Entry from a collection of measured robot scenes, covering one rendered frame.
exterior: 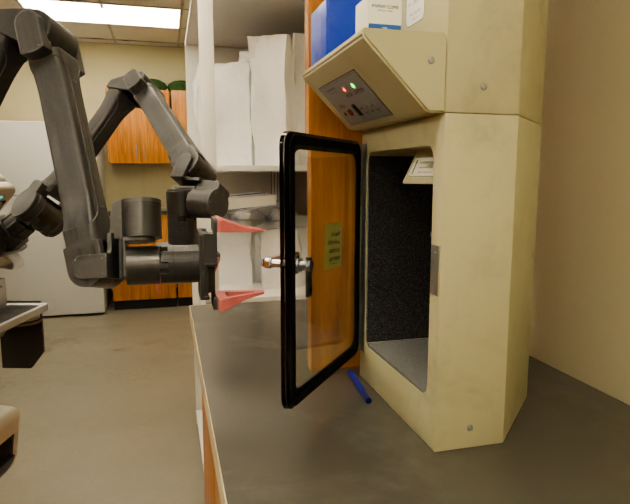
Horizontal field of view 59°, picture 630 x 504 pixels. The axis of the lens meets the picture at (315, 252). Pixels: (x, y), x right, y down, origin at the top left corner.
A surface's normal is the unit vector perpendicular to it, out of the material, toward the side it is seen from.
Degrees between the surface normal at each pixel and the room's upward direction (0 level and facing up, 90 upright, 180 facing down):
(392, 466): 0
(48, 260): 90
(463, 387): 90
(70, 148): 76
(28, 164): 90
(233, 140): 93
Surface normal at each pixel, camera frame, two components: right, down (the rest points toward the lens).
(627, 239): -0.97, 0.04
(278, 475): 0.00, -0.99
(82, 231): -0.13, -0.11
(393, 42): 0.25, 0.13
